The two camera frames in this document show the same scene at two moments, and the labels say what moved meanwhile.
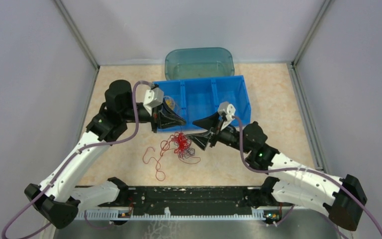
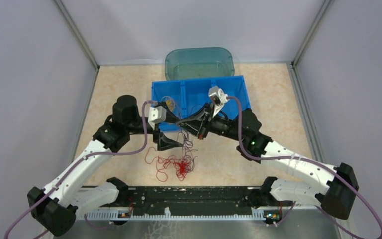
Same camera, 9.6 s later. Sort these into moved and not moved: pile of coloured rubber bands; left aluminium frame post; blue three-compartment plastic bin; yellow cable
Moved: pile of coloured rubber bands
Not moved: blue three-compartment plastic bin; yellow cable; left aluminium frame post
